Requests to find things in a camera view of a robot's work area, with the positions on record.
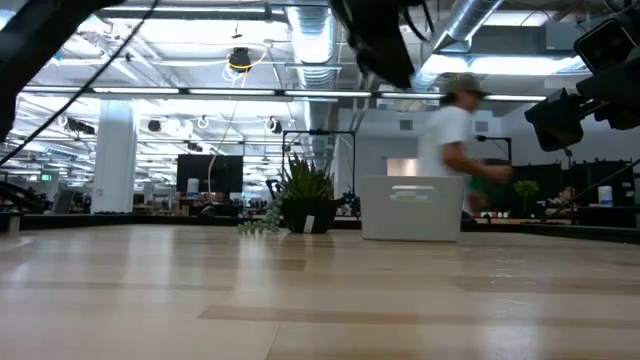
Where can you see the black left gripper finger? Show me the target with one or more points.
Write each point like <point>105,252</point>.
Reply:
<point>395,70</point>

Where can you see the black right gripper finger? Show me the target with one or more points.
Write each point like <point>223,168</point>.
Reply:
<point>555,122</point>

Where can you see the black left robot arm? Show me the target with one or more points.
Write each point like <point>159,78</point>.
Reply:
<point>30,45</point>

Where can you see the white plastic basket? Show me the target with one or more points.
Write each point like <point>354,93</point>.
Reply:
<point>385,215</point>

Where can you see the black stand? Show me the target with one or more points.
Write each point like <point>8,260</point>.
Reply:
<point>500,139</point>

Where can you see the small green potted tree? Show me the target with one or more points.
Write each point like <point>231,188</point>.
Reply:
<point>527,189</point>

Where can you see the person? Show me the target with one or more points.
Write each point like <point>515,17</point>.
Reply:
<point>445,135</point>
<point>564,196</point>

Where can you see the white canister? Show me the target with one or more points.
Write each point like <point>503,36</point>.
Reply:
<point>605,196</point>
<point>192,187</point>

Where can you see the succulent plant in black pot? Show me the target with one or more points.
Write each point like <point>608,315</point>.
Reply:
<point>307,215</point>

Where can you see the trailing green artificial vine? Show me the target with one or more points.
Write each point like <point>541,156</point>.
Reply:
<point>265,222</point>

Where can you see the black screen panel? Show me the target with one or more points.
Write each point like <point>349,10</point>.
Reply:
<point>200,170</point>

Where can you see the long ceiling light strip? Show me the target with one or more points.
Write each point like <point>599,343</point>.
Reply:
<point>135,90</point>

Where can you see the white building column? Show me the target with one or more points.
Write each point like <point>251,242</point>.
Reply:
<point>115,160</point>

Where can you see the green exit sign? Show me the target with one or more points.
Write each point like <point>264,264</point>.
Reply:
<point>46,177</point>

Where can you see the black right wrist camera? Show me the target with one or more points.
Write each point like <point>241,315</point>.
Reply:
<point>602,45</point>

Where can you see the silver ventilation duct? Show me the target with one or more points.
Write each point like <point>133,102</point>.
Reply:
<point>315,50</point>
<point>465,20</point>

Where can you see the black table edge frame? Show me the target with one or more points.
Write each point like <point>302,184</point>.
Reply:
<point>150,220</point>

